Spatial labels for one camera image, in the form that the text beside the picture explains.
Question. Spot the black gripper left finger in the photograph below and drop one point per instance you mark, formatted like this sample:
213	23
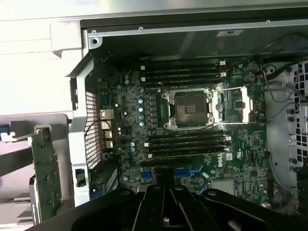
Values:
149	207

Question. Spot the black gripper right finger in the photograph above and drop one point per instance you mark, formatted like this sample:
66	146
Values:
187	211

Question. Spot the blue expansion slot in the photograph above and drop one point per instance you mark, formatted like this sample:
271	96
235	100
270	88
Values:
185	172

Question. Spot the silver chipset heatsink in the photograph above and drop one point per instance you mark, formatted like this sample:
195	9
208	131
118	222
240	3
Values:
222	187

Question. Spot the black RAM slot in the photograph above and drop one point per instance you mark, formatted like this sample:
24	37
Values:
187	148
183	77
187	142
183	83
183	71
187	136
183	65

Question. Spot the green motherboard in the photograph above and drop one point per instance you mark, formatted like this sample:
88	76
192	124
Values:
250	149

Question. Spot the CPU socket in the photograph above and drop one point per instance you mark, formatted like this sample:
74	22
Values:
190	108

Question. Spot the open PC case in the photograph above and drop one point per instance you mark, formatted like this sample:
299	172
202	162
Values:
79	125

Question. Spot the black intrusion switch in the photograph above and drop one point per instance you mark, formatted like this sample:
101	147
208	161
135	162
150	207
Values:
80	178

